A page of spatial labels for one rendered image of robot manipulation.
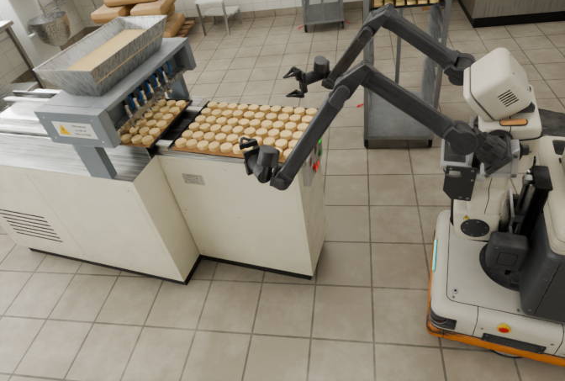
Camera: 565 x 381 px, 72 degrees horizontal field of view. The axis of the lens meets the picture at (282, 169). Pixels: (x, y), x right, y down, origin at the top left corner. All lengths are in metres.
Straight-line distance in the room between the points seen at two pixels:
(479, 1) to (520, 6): 0.42
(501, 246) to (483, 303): 0.34
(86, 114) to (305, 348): 1.43
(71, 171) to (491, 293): 1.94
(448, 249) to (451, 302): 0.29
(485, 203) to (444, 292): 0.48
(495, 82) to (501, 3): 3.67
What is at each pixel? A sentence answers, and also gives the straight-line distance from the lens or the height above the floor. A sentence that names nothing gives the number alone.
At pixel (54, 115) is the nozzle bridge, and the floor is 1.16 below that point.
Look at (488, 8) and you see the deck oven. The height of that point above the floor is 0.21.
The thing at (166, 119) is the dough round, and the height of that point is 0.92.
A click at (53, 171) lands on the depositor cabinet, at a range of 2.13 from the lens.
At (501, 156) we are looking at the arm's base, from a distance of 1.32.
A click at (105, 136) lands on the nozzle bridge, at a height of 1.08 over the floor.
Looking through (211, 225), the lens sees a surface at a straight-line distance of 2.11.
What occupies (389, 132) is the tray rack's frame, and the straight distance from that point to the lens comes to 2.96.
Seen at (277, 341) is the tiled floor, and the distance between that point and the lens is 2.10.
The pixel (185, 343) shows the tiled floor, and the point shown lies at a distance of 2.23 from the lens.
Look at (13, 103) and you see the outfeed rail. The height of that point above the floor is 0.87.
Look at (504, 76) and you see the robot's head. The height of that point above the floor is 1.25.
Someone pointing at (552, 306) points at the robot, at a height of 0.41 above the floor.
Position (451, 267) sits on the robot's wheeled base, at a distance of 1.99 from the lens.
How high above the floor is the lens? 1.87
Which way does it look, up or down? 40 degrees down
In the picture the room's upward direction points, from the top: 10 degrees counter-clockwise
